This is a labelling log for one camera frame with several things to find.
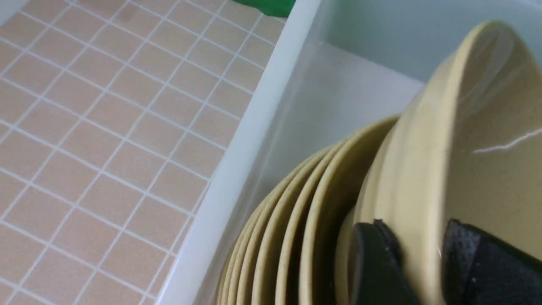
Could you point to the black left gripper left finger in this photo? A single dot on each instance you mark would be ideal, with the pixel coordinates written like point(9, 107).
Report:
point(374, 270)

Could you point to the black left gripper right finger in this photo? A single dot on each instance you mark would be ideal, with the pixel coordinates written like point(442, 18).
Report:
point(479, 268)

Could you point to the yellow noodle bowl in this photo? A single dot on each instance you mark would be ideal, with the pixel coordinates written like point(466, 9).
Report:
point(468, 147)

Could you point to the stack of yellow noodle bowls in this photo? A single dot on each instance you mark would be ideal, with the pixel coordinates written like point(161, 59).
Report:
point(284, 254)

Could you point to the white plastic tub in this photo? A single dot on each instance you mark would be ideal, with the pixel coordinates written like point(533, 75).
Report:
point(338, 66)

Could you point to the green cloth backdrop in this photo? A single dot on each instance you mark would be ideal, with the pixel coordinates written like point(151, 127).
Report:
point(274, 8)

